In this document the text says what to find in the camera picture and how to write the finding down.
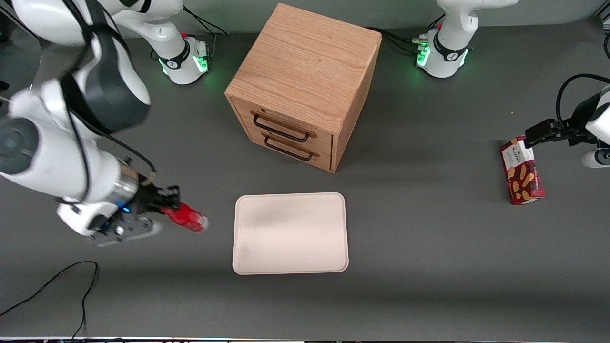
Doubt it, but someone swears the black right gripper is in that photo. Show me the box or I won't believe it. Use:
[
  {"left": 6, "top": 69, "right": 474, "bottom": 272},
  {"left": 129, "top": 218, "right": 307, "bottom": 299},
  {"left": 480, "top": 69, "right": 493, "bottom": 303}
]
[{"left": 135, "top": 183, "right": 182, "bottom": 221}]

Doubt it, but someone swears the red coke bottle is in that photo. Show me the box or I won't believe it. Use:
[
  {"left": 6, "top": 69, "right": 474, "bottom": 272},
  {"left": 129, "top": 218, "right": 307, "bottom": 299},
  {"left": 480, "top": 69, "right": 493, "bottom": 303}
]
[{"left": 161, "top": 202, "right": 210, "bottom": 233}]

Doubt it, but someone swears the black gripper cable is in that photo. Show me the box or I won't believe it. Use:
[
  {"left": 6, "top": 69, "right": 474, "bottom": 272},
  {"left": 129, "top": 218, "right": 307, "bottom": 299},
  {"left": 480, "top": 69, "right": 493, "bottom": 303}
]
[
  {"left": 60, "top": 0, "right": 158, "bottom": 191},
  {"left": 555, "top": 73, "right": 610, "bottom": 135}
]

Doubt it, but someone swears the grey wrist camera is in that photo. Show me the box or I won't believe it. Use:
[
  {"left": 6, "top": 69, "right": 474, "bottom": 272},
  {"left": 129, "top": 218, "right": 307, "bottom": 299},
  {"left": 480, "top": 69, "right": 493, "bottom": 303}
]
[
  {"left": 581, "top": 148, "right": 610, "bottom": 169},
  {"left": 56, "top": 199, "right": 163, "bottom": 247}
]

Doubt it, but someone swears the black metal drawer handle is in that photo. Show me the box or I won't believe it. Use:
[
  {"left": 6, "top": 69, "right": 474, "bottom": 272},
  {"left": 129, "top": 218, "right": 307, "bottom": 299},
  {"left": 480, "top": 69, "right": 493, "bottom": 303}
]
[
  {"left": 262, "top": 132, "right": 320, "bottom": 161},
  {"left": 251, "top": 111, "right": 318, "bottom": 143}
]

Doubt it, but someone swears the cream rectangular tray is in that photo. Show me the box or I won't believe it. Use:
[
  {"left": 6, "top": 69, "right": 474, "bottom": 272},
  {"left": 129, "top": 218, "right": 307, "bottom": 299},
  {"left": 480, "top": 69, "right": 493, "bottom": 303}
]
[{"left": 232, "top": 192, "right": 349, "bottom": 275}]

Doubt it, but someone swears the wooden drawer cabinet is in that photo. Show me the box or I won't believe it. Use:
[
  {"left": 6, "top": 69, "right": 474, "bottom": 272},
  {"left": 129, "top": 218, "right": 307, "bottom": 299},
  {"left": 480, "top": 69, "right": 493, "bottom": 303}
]
[{"left": 224, "top": 2, "right": 383, "bottom": 173}]

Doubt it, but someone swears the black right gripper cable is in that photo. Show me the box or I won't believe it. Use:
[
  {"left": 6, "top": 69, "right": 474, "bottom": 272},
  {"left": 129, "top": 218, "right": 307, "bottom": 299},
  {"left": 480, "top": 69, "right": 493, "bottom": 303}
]
[{"left": 60, "top": 0, "right": 158, "bottom": 191}]

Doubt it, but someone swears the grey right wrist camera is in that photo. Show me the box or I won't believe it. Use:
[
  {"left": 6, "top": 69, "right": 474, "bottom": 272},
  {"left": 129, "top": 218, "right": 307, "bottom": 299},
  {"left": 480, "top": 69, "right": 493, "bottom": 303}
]
[{"left": 56, "top": 199, "right": 163, "bottom": 247}]

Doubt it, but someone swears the wooden drawer front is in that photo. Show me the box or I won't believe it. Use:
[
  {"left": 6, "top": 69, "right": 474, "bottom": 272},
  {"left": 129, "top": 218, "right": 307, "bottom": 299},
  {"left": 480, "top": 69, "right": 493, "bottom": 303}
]
[
  {"left": 242, "top": 122, "right": 333, "bottom": 172},
  {"left": 235, "top": 99, "right": 334, "bottom": 158}
]

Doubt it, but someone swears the thin black table cable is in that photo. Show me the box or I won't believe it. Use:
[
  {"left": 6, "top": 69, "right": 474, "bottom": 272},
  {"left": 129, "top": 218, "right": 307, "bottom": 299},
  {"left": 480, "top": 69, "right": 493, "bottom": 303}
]
[{"left": 0, "top": 261, "right": 100, "bottom": 341}]

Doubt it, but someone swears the black right arm base cable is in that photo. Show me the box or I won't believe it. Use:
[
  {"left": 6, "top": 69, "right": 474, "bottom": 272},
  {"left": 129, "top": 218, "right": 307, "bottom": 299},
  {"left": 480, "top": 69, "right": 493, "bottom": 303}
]
[{"left": 181, "top": 6, "right": 229, "bottom": 59}]

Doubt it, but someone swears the black arm base cable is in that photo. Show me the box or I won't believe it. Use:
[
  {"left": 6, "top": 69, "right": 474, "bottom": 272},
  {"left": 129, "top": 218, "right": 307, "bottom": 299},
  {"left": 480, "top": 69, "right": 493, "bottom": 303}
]
[
  {"left": 181, "top": 6, "right": 229, "bottom": 59},
  {"left": 366, "top": 18, "right": 446, "bottom": 56}
]

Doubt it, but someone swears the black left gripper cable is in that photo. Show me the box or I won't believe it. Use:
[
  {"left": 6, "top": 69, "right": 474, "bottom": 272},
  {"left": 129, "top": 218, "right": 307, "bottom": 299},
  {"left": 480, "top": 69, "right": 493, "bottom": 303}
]
[{"left": 555, "top": 73, "right": 610, "bottom": 135}]

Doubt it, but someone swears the black left arm base cable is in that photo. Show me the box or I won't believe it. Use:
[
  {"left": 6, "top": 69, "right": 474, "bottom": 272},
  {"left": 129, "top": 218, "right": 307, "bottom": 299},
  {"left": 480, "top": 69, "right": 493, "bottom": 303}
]
[{"left": 366, "top": 18, "right": 446, "bottom": 56}]

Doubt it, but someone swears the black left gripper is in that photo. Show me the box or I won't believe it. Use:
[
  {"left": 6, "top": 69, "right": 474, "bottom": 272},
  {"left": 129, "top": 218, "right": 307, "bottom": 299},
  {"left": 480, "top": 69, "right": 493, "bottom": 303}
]
[{"left": 523, "top": 91, "right": 602, "bottom": 149}]

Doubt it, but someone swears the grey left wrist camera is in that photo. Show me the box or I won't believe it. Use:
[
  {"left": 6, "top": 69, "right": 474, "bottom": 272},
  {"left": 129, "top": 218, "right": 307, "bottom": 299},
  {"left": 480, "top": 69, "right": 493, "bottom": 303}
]
[{"left": 581, "top": 148, "right": 610, "bottom": 169}]

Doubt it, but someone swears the red shortbread cookie box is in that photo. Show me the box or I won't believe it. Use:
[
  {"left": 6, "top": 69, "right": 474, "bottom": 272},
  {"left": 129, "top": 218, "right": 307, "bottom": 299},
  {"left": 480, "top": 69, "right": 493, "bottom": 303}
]
[{"left": 499, "top": 136, "right": 546, "bottom": 206}]

